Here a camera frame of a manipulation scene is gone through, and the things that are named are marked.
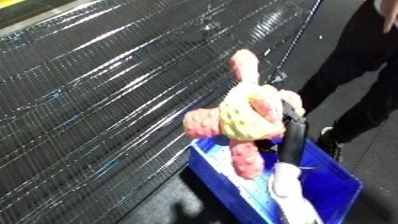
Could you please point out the pink yellow soft toy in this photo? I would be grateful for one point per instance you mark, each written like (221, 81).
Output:
(249, 116)

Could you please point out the pale right robot arm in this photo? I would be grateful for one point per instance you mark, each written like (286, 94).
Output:
(293, 196)

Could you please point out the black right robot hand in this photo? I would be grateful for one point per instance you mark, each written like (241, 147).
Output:
(293, 140)

